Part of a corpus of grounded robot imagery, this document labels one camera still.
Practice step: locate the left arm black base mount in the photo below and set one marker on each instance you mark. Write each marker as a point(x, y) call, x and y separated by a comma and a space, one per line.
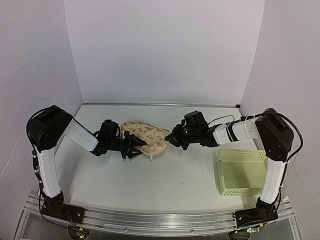
point(55, 207)

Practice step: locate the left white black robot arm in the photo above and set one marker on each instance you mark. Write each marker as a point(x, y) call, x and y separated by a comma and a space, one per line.
point(46, 130)

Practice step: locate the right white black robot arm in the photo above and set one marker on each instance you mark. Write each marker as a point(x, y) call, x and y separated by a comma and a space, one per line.
point(270, 127)

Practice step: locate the pale yellow plastic basket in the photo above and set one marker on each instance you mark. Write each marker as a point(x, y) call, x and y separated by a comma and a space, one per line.
point(241, 172)

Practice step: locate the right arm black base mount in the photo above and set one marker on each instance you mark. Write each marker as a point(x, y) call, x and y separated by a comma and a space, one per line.
point(262, 213)

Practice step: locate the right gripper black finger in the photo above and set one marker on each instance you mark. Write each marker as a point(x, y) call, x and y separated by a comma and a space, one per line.
point(172, 140)
point(177, 131)

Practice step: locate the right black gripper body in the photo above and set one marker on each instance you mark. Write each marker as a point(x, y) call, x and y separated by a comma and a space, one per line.
point(188, 137)

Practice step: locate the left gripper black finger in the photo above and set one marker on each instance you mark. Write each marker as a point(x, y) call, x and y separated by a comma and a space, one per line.
point(131, 153)
point(133, 140)

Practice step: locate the floral mesh laundry bag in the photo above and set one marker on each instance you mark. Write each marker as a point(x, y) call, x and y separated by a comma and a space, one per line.
point(153, 135)

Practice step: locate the aluminium front rail frame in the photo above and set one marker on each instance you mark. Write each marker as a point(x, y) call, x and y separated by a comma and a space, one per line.
point(185, 223)

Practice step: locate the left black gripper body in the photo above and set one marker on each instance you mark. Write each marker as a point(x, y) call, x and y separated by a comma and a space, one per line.
point(116, 144)

